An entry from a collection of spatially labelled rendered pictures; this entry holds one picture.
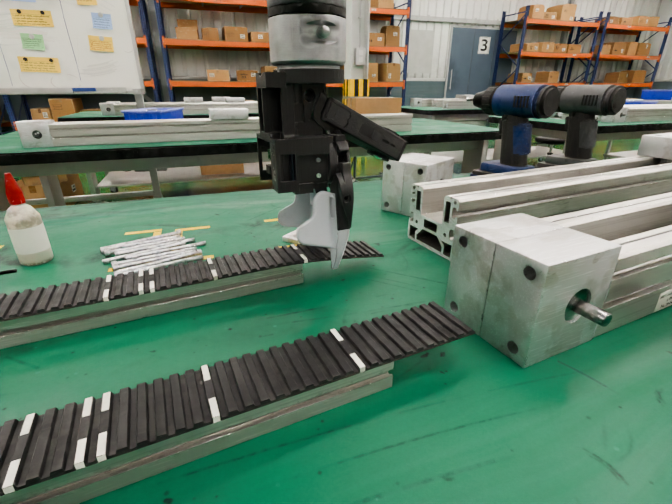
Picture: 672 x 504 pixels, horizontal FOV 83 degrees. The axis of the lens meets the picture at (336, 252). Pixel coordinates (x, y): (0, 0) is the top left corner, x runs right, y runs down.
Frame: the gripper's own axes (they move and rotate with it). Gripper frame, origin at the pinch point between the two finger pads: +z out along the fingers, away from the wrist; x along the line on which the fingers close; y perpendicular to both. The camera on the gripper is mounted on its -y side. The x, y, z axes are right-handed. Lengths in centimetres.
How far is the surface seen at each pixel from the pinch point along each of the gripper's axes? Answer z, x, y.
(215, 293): 2.0, 1.6, 14.3
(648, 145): -7, -5, -73
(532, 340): 0.4, 23.4, -7.3
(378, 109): -6, -177, -113
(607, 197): -1.9, 4.1, -47.4
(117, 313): 1.9, 1.7, 23.6
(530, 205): -2.9, 4.2, -29.2
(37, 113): 25, -962, 220
